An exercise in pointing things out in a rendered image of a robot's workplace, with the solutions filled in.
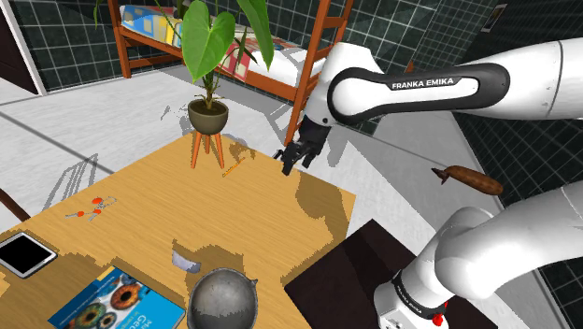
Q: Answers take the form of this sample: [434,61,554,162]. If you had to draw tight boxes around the blue book with eye pictures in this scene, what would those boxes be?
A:
[47,265,188,329]

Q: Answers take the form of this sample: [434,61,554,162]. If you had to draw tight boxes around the grey metal pot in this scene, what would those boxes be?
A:
[186,266,260,329]

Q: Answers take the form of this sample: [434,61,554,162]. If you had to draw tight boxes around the dark door with white frame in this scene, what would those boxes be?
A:
[0,0,49,97]

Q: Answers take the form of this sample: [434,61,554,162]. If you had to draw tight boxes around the orange wooden bunk bed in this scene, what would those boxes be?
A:
[107,0,356,148]

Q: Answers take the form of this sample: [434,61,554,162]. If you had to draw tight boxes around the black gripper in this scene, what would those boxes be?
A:
[272,115,333,177]

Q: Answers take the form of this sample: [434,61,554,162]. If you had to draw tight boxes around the black tablet with white frame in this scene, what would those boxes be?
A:
[0,231,59,280]

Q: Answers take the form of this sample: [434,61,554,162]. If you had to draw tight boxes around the keys with orange caps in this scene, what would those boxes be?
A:
[64,195,118,223]

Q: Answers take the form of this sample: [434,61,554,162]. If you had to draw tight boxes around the wooden table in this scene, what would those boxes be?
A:
[0,132,357,329]

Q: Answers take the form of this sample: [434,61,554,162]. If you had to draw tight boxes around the potted plant on orange stand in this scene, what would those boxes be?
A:
[92,0,276,171]

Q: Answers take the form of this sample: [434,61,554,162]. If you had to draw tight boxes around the dark robot stand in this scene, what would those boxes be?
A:
[283,218,499,329]

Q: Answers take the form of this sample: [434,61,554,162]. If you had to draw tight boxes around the small grey cup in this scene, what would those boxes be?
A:
[171,249,203,275]

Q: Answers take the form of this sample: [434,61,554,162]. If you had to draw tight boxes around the brown oblong object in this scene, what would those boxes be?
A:
[430,164,505,197]

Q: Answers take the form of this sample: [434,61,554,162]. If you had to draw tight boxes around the yellow pencil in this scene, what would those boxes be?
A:
[221,156,247,179]

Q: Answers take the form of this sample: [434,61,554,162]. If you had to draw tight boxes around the wall picture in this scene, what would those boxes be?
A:
[479,3,508,34]

